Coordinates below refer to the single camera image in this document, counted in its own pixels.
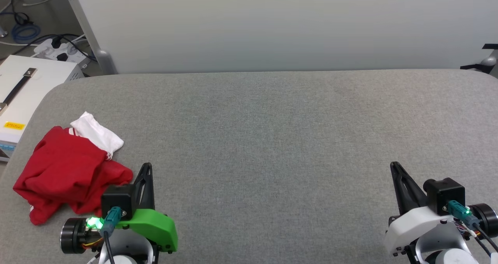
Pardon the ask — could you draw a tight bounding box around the white partition panel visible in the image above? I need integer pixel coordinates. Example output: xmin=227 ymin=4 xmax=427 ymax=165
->
xmin=70 ymin=0 xmax=498 ymax=74

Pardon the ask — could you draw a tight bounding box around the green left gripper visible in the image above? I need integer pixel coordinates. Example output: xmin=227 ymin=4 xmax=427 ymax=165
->
xmin=116 ymin=163 xmax=179 ymax=253

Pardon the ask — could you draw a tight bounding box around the white power strip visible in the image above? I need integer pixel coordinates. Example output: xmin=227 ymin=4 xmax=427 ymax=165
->
xmin=33 ymin=37 xmax=91 ymax=64

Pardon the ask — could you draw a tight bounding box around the black strap handle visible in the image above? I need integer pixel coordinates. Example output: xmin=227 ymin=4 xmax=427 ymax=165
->
xmin=0 ymin=67 xmax=38 ymax=115

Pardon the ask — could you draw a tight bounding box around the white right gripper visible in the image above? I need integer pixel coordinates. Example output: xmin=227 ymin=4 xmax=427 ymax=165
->
xmin=383 ymin=162 xmax=460 ymax=256

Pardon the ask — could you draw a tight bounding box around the red and white basketball jersey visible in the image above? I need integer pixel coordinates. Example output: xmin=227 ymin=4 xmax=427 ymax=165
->
xmin=12 ymin=112 xmax=134 ymax=226

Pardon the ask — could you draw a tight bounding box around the white equipment case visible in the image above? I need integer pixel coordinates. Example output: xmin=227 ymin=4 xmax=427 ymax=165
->
xmin=0 ymin=55 xmax=84 ymax=162

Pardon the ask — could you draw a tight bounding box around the blue coiled cable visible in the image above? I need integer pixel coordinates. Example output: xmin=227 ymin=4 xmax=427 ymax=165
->
xmin=11 ymin=23 xmax=41 ymax=44

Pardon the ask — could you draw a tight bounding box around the teal connector black cable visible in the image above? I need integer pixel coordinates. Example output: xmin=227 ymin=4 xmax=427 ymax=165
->
xmin=446 ymin=201 xmax=498 ymax=253
xmin=100 ymin=206 xmax=122 ymax=264

